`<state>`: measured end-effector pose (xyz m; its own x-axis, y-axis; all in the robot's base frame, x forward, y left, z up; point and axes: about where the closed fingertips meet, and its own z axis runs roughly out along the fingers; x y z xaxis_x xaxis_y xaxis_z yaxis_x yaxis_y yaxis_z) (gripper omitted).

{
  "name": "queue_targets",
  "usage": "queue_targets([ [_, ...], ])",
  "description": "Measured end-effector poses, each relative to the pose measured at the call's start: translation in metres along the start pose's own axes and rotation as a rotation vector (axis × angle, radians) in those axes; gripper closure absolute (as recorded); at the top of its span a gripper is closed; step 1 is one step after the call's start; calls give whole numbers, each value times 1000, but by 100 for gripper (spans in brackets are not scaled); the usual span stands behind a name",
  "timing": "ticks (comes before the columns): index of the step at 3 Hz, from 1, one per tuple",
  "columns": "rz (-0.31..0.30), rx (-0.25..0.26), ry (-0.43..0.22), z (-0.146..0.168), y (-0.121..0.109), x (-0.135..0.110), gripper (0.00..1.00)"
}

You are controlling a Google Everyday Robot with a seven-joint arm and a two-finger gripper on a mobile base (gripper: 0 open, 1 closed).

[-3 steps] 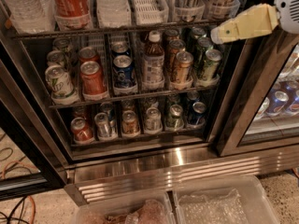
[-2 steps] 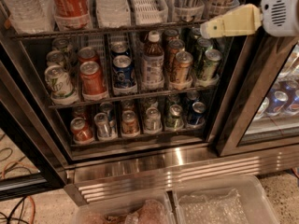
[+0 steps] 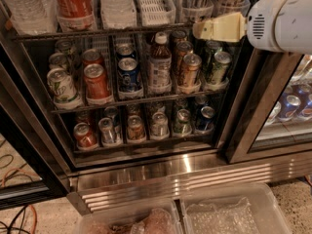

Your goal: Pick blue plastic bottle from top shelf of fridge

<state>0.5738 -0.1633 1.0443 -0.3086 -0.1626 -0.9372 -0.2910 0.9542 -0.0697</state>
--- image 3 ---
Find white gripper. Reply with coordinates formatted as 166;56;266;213
192;0;312;55

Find dark striped drink bottle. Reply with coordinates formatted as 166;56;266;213
180;0;214;22

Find empty white shelf tray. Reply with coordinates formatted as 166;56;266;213
136;0;176;26

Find brown iced tea bottle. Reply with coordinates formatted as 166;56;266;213
148;31;172;94

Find stainless steel fridge body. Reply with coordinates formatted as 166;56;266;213
0;0;312;215

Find red cola bottle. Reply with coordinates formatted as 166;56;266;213
57;0;97;32

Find clear water bottle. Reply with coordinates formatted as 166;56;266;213
4;0;58;35

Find open left fridge door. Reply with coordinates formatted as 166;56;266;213
0;48;68;210

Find front green soda can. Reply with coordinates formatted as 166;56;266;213
206;51;232;85

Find front copper soda can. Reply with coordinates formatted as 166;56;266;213
177;54;202;94

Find copper soda can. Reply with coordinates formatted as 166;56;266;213
177;54;202;94
127;115;146;143

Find closed right glass door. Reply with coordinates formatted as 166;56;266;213
217;49;312;164

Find blue cans behind glass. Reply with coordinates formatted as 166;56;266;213
265;84;312;125

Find bottom blue soda can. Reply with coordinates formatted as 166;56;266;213
195;106;215;133

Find blue soda can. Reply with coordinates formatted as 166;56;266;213
195;106;215;133
117;58;143;99

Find bottom green soda can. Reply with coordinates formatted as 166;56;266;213
173;109;192;136

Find front blue soda can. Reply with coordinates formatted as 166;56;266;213
117;58;143;99

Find bottom grey soda can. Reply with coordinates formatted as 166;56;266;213
150;112;169;140

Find bottom copper soda can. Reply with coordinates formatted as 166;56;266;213
127;115;146;143

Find front red soda can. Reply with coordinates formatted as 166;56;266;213
84;63;113;105

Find red soda can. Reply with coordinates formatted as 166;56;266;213
84;63;113;105
73;123;98;150

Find bottom silver soda can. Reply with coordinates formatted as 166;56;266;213
98;117;122;146

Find green white soda can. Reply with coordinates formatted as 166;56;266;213
47;67;83;110

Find right clear plastic bin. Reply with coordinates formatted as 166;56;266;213
180;183;293;234

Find clear plastic bin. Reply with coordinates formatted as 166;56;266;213
180;183;293;234
73;198;183;234

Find bottom red soda can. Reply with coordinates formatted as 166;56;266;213
73;123;98;150

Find left clear plastic bin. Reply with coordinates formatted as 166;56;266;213
73;198;183;234

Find orange cable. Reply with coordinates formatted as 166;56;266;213
0;166;39;234

